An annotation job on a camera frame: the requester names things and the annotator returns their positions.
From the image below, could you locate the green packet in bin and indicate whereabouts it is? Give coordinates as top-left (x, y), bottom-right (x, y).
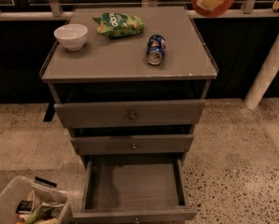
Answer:
top-left (23, 203), bottom-right (64, 224)

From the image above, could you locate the green chip bag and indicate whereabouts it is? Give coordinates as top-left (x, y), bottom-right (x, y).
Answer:
top-left (93, 12), bottom-right (145, 38)

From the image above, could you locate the grey top drawer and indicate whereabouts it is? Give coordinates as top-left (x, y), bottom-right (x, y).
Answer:
top-left (54, 100), bottom-right (205, 128)

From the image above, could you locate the red apple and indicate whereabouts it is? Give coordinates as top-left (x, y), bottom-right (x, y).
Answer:
top-left (191, 0), bottom-right (234, 17)

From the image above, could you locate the white diagonal pole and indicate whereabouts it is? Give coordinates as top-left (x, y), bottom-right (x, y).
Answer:
top-left (244, 34), bottom-right (279, 110)

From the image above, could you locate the white ceramic bowl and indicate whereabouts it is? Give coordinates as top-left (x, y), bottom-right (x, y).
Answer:
top-left (54, 23), bottom-right (88, 51)

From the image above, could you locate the grey middle drawer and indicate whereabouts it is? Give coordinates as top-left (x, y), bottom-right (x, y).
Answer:
top-left (71, 134), bottom-right (193, 155)

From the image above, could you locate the black item in bin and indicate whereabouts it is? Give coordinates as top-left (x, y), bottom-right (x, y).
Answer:
top-left (16, 201), bottom-right (34, 214)

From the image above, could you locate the grey open bottom drawer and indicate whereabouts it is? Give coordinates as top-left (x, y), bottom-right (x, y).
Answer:
top-left (73, 155), bottom-right (197, 224)

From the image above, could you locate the clear plastic storage bin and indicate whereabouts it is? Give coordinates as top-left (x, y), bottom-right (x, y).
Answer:
top-left (0, 175), bottom-right (72, 224)

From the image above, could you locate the grey drawer cabinet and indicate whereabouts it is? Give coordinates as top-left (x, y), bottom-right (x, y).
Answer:
top-left (39, 5), bottom-right (220, 224)

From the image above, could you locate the blue soda can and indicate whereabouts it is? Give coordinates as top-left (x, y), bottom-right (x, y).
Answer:
top-left (146, 35), bottom-right (166, 65)

